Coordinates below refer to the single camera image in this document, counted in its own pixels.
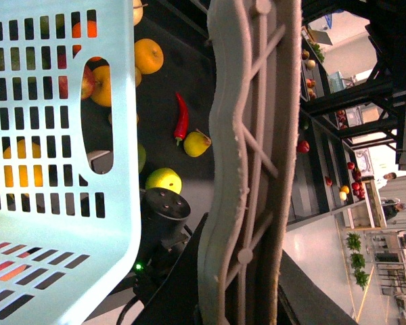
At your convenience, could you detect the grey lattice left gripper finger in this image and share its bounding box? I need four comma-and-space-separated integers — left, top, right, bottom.
197, 1, 302, 324

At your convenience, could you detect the light teal shopping basket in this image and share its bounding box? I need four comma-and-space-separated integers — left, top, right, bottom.
0, 1, 141, 324

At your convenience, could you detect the yellow lemon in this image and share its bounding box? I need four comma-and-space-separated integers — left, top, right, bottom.
3, 139, 43, 188

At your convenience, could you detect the green avocado near lemon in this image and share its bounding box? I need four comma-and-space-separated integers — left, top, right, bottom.
137, 143, 146, 173

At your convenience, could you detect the orange yellow pear apple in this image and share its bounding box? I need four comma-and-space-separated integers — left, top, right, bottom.
134, 39, 164, 74

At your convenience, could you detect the red chili pepper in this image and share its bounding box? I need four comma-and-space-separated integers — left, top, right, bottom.
173, 92, 189, 146

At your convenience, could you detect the yellow green pear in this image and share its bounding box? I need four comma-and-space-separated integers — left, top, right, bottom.
183, 129, 212, 158

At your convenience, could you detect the brown kiwi upper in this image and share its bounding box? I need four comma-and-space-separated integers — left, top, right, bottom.
135, 67, 142, 87

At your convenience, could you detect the white pear with stem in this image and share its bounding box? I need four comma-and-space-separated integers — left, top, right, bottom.
133, 0, 148, 26

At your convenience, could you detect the green apple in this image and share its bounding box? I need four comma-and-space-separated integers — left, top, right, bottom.
145, 167, 182, 194

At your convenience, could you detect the small orange tangerine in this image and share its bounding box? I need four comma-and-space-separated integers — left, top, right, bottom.
71, 20, 97, 39

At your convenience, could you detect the red yellow apple centre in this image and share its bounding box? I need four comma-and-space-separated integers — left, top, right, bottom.
81, 66, 95, 100

